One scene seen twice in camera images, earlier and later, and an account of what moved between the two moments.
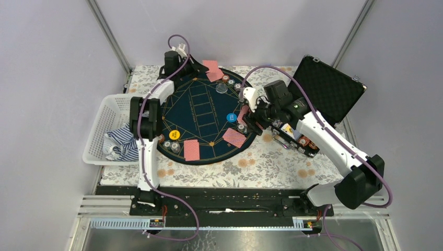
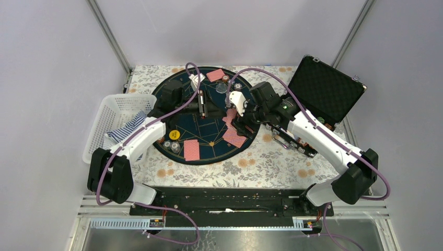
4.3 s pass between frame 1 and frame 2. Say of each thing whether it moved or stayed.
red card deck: moved
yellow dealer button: stayed
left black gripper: moved
